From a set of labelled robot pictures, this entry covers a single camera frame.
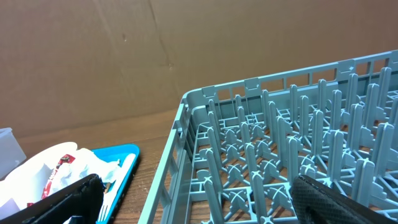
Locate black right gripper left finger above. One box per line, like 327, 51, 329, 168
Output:
1, 174, 104, 224

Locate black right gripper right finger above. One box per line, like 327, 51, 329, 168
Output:
290, 175, 395, 224

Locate red snack wrapper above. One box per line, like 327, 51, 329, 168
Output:
41, 154, 75, 199

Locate pink small bowl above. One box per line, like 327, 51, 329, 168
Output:
1, 142, 78, 219

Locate grey dishwasher rack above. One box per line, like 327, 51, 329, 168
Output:
139, 51, 397, 223

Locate white plastic fork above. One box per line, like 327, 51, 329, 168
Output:
97, 154, 136, 222

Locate crumpled white napkin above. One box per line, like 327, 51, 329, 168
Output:
49, 148, 121, 195

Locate teal serving tray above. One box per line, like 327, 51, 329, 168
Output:
93, 144, 140, 223

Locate clear plastic bin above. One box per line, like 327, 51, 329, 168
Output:
0, 128, 27, 179

